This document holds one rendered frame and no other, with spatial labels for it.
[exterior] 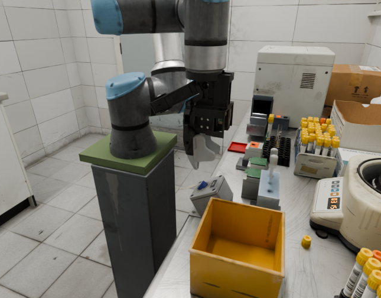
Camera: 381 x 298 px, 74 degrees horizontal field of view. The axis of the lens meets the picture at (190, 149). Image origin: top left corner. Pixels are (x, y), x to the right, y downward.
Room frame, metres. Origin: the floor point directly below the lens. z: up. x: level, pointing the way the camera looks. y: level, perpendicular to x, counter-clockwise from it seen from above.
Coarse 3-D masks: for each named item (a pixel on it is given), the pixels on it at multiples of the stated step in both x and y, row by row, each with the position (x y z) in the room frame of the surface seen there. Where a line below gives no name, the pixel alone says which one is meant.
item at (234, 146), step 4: (232, 144) 0.82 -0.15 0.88; (236, 144) 0.82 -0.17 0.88; (240, 144) 0.82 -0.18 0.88; (244, 144) 0.82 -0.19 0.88; (228, 148) 0.78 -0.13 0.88; (232, 148) 0.79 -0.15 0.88; (236, 148) 0.79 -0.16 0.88; (240, 148) 0.79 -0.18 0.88; (244, 148) 0.79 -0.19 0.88; (236, 152) 0.76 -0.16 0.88; (240, 152) 0.76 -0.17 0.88; (244, 152) 0.76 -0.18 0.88
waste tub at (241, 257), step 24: (216, 216) 0.38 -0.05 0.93; (240, 216) 0.37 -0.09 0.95; (264, 216) 0.35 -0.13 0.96; (192, 240) 0.28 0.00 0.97; (216, 240) 0.37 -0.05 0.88; (240, 240) 0.36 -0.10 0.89; (264, 240) 0.35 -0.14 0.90; (192, 264) 0.26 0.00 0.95; (216, 264) 0.25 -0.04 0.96; (240, 264) 0.24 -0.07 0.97; (264, 264) 0.31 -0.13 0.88; (192, 288) 0.26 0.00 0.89; (216, 288) 0.25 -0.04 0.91; (240, 288) 0.24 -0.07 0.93; (264, 288) 0.23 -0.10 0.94
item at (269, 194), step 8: (264, 176) 0.46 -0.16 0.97; (272, 176) 0.46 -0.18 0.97; (264, 184) 0.43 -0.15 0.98; (272, 184) 0.43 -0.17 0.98; (264, 192) 0.40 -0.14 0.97; (272, 192) 0.40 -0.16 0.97; (264, 200) 0.39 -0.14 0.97; (272, 200) 0.38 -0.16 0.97; (272, 208) 0.38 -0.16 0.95; (280, 208) 0.46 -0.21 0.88
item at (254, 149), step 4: (248, 144) 0.68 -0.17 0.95; (252, 144) 0.67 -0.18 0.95; (256, 144) 0.67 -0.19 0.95; (260, 144) 0.67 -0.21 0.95; (248, 148) 0.65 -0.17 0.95; (252, 148) 0.65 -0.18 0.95; (256, 148) 0.64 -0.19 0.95; (260, 148) 0.64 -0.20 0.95; (248, 152) 0.65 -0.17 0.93; (252, 152) 0.65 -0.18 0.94; (256, 152) 0.64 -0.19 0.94; (260, 152) 0.64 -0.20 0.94; (248, 156) 0.65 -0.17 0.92; (252, 156) 0.65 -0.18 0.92; (256, 156) 0.64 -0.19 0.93; (260, 156) 0.64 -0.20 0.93
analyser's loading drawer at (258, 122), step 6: (252, 114) 0.97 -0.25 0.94; (258, 114) 0.96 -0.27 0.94; (264, 114) 0.96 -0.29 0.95; (252, 120) 0.92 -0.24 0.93; (258, 120) 0.92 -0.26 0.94; (264, 120) 0.91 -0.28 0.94; (252, 126) 0.87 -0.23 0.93; (258, 126) 0.86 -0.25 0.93; (264, 126) 0.86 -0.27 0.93; (246, 132) 0.88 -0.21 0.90; (252, 132) 0.87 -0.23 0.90; (258, 132) 0.86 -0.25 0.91; (264, 132) 0.85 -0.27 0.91
